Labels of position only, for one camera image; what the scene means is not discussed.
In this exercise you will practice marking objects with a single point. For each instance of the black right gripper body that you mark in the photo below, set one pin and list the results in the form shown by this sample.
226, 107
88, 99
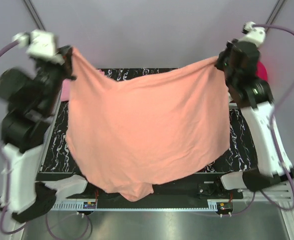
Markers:
230, 45

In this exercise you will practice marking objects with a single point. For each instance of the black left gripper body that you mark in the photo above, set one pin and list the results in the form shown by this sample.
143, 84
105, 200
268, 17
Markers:
52, 73

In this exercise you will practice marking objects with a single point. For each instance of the salmon orange t shirt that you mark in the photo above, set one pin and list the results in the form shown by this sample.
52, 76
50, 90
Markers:
127, 136

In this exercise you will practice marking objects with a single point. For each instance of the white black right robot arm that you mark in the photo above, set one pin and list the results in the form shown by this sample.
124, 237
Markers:
254, 98

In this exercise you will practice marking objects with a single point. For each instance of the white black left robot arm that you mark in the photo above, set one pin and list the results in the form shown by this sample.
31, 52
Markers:
31, 101

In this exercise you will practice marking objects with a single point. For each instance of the magenta crumpled t shirt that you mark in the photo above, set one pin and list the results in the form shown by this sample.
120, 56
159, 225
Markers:
261, 71

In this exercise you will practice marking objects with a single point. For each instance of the folded pink t shirt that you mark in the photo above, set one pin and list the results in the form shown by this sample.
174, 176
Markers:
65, 92

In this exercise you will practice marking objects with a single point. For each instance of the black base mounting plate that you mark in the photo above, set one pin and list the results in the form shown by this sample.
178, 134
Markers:
188, 189

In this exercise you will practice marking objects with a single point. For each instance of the left electronics board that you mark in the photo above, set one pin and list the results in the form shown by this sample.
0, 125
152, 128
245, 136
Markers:
89, 205

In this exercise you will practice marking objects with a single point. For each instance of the electronics board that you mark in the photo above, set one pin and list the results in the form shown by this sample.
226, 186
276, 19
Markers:
89, 205
225, 206

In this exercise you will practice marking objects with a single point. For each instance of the right electronics board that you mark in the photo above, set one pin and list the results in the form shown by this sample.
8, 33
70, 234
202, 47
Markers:
225, 206

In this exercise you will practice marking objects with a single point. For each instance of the right aluminium frame post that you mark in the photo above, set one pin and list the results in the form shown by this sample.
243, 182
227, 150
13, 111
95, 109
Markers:
275, 11

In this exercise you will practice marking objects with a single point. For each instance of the aluminium frame post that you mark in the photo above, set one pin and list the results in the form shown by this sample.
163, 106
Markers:
34, 14
275, 11

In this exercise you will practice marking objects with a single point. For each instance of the left aluminium frame post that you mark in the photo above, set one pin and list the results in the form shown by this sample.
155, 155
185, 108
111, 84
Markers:
34, 14

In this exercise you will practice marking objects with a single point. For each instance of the aluminium front rail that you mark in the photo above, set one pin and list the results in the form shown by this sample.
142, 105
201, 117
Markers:
277, 193

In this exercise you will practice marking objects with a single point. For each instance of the grey slotted cable duct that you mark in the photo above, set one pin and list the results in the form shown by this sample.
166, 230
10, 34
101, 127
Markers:
142, 206

